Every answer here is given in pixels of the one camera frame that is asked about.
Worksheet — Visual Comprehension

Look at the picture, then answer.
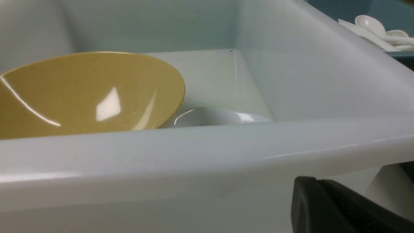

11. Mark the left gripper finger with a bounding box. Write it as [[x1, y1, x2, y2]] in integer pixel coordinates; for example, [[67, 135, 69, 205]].
[[291, 176, 414, 233]]

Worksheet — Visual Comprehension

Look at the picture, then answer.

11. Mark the white square dish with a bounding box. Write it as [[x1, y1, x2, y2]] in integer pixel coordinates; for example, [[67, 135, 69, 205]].
[[164, 107, 271, 128]]

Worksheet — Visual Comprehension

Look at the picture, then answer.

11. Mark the yellow noodle bowl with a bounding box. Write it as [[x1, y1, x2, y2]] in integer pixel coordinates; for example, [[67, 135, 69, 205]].
[[0, 51, 185, 140]]

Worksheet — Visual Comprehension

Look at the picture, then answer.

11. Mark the large white plastic tub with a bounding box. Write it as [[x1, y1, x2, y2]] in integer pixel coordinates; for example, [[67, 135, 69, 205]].
[[1, 0, 413, 233]]

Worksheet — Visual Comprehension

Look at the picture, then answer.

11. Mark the pile of white spoons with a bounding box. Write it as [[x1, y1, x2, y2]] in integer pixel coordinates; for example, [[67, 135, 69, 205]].
[[337, 15, 414, 52]]

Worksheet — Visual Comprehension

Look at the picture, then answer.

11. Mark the teal plastic bin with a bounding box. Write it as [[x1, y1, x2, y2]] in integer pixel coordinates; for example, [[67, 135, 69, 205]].
[[306, 0, 414, 70]]

